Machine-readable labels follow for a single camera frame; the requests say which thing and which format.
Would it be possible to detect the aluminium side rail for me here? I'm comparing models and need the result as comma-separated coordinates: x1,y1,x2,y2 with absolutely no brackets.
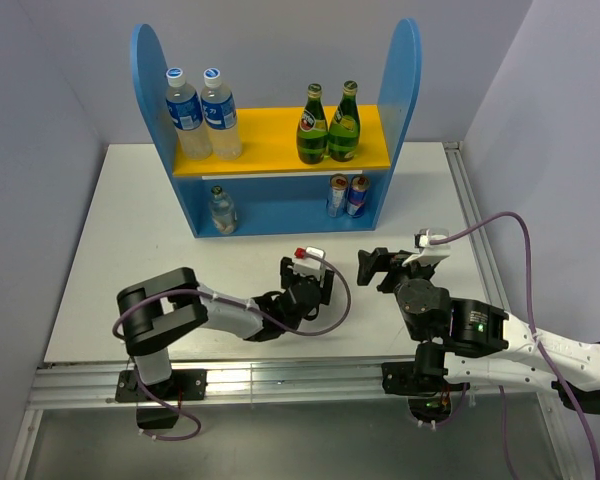
443,142,510,310

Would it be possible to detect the blue silver Red Bull can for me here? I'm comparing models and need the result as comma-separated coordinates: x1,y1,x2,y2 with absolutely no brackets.
346,175,370,218

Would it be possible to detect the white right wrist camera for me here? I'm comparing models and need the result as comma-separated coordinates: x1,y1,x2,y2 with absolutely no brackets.
402,228,451,267

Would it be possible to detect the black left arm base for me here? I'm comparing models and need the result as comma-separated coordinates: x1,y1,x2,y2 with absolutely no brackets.
114,369,207,441

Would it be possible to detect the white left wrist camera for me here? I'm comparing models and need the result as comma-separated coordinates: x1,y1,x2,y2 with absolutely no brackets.
292,246,326,280

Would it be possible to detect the aluminium front rail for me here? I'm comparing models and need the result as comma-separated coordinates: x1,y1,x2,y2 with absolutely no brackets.
24,349,554,411

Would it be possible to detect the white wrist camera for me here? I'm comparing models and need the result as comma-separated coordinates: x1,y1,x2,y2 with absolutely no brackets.
292,246,326,280
402,228,451,267

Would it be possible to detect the plastic water bottle blue label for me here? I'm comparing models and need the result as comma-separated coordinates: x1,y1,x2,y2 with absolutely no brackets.
201,68,242,160

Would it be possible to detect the blue and yellow shelf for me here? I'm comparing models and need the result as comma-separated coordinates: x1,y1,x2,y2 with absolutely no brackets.
130,18,422,238

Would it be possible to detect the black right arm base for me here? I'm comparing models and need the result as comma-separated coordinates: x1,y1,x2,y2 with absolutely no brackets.
381,361,469,431

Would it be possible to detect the silver blue energy drink can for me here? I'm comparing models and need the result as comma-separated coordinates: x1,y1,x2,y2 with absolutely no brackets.
326,173,349,218

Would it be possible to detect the clear Chang glass bottle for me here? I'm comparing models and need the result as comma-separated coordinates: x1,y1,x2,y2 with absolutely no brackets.
209,185,237,235

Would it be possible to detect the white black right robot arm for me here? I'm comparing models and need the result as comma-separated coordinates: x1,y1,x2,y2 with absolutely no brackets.
357,247,600,415

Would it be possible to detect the green glass bottle red label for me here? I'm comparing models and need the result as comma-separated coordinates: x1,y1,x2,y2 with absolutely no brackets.
296,83,328,165

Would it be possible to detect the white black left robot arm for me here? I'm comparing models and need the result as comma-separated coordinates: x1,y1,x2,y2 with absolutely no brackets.
113,247,335,399

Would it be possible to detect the green Perrier glass bottle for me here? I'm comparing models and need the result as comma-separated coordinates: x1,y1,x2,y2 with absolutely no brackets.
328,80,360,162

